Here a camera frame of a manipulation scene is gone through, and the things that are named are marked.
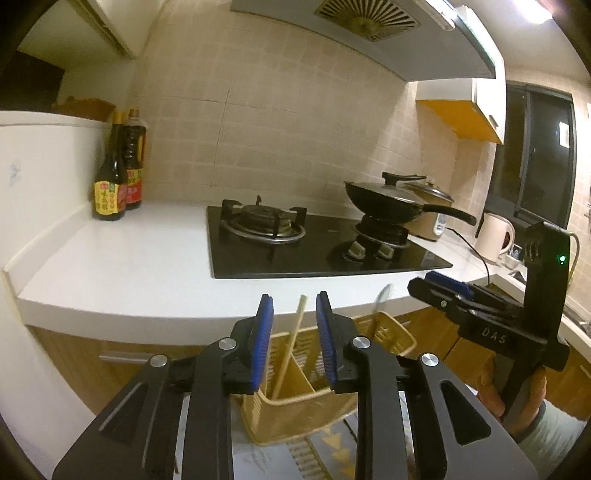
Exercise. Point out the wooden chopstick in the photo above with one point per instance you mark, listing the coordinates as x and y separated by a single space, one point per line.
292 337

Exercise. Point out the white and orange wall cabinet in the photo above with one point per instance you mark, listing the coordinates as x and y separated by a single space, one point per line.
461 117

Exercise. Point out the black wok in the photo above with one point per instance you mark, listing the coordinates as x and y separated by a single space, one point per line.
388 205

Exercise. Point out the yellow label soy sauce bottle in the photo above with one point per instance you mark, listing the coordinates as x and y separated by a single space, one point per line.
110 194

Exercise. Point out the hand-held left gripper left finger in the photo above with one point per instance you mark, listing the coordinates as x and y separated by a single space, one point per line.
265 341

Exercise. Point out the range hood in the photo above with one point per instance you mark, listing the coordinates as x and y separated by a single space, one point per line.
392 50

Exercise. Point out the red label sauce bottle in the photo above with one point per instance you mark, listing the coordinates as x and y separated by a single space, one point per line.
135 152

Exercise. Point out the beige rice cooker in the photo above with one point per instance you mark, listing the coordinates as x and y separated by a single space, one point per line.
431 226

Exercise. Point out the dark window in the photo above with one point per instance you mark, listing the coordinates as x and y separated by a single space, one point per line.
531 152

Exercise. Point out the person's right hand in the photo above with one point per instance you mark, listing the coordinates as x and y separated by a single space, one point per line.
531 406

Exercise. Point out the white refrigerator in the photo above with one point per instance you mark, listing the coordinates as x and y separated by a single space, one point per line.
46 207

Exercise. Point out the person's right forearm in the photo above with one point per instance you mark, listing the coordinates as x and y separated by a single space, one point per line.
554 429

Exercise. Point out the dark appliance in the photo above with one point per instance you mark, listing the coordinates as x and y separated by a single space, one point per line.
32 87

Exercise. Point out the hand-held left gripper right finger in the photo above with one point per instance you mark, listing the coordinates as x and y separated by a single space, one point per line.
325 341

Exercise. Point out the glass cup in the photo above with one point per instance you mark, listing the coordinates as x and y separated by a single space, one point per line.
511 262

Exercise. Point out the white electric kettle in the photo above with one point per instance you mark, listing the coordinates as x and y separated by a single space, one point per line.
491 237

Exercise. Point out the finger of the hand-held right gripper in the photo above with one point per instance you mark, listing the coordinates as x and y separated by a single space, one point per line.
445 280
434 300

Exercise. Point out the black gas stove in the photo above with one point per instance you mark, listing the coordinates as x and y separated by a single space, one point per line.
314 249

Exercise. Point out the beige plastic utensil holder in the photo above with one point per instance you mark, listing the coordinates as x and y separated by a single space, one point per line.
300 410

